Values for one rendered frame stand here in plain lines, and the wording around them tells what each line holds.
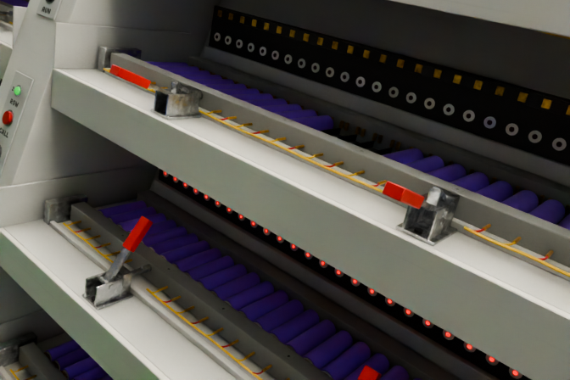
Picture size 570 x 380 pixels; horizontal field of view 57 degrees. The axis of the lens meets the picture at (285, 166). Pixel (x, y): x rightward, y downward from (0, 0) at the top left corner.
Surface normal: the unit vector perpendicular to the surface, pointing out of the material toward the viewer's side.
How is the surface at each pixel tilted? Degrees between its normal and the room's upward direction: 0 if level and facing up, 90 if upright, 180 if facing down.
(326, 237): 107
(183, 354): 17
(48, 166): 90
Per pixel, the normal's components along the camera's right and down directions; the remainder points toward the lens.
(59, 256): 0.19, -0.93
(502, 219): -0.63, 0.13
